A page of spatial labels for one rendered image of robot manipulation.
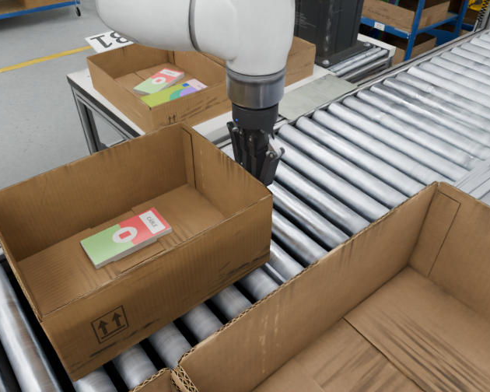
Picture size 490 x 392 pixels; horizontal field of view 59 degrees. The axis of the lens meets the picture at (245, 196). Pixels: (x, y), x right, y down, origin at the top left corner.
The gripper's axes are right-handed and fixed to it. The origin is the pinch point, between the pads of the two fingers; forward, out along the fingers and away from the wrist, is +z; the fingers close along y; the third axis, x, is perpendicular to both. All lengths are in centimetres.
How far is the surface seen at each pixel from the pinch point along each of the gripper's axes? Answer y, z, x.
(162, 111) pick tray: 40.7, 2.6, -4.0
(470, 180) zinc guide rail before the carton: -25.0, -3.6, -30.7
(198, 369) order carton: -29.4, -16.2, 31.1
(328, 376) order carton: -33.9, -3.0, 16.3
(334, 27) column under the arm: 47, 0, -74
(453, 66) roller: 18, 11, -103
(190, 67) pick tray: 66, 7, -28
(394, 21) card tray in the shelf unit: 85, 29, -167
